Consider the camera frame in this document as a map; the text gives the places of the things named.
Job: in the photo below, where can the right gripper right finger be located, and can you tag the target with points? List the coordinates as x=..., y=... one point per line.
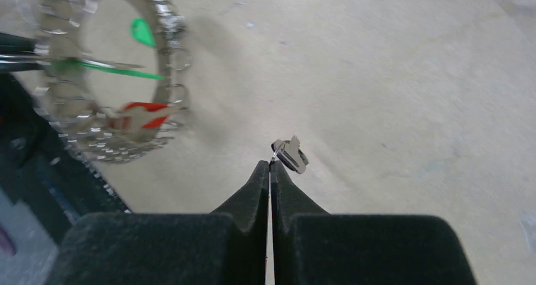
x=312, y=246

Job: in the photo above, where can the black base beam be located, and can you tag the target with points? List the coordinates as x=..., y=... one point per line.
x=37, y=168

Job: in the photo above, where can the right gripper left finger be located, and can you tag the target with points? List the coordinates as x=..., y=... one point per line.
x=225, y=246

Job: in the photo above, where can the red key tag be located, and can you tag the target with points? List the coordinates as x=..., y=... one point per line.
x=137, y=116

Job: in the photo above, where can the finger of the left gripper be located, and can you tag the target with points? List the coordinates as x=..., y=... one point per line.
x=17, y=54

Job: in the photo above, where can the black tag key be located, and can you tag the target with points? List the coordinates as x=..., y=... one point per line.
x=288, y=152

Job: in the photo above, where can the metal disc with keyrings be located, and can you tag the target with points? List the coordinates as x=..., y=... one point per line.
x=65, y=98

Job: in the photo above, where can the green tag key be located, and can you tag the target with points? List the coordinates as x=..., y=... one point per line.
x=140, y=31
x=107, y=69

